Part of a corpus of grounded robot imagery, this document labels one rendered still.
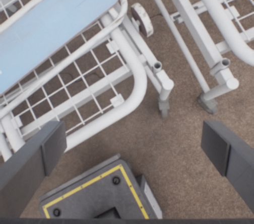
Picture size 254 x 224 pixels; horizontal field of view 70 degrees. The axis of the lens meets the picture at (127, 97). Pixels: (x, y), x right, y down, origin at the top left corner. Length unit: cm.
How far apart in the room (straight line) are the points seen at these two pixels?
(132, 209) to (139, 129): 43
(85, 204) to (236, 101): 93
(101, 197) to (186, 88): 72
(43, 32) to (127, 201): 73
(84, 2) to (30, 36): 23
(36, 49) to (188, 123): 84
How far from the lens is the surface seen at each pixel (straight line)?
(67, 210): 96
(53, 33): 72
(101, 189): 87
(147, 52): 68
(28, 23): 79
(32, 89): 70
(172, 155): 110
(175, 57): 116
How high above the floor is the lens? 108
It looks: 78 degrees down
